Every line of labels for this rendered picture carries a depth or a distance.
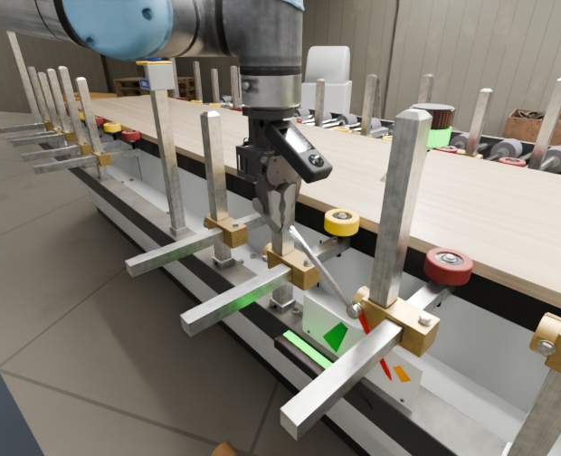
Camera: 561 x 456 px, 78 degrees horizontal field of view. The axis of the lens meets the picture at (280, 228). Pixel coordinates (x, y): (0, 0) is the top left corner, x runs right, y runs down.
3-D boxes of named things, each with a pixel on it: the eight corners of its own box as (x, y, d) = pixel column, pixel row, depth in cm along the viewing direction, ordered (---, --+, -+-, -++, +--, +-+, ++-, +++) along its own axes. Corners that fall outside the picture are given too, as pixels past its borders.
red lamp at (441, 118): (440, 129, 45) (443, 112, 44) (398, 123, 49) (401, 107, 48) (460, 124, 48) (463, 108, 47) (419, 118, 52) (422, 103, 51)
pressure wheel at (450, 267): (448, 325, 64) (463, 273, 58) (408, 304, 69) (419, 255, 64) (466, 305, 69) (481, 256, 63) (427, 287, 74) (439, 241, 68)
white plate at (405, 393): (411, 413, 59) (422, 372, 54) (301, 331, 76) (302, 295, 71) (413, 411, 59) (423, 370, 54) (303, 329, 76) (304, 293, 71)
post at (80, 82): (103, 187, 164) (76, 77, 142) (100, 185, 166) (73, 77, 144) (111, 185, 166) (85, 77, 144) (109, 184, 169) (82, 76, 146)
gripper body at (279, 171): (269, 170, 64) (268, 101, 58) (302, 182, 58) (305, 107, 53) (235, 179, 59) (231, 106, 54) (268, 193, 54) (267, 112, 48)
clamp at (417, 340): (419, 358, 54) (425, 335, 51) (349, 315, 63) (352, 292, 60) (435, 340, 57) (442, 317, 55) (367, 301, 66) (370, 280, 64)
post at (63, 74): (85, 168, 179) (58, 66, 157) (83, 166, 181) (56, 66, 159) (92, 166, 181) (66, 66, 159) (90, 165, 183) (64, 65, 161)
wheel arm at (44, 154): (25, 163, 158) (22, 154, 156) (23, 162, 160) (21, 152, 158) (121, 147, 184) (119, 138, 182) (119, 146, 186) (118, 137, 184)
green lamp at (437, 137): (436, 149, 46) (439, 132, 45) (395, 141, 50) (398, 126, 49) (455, 141, 50) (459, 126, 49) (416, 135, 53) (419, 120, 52)
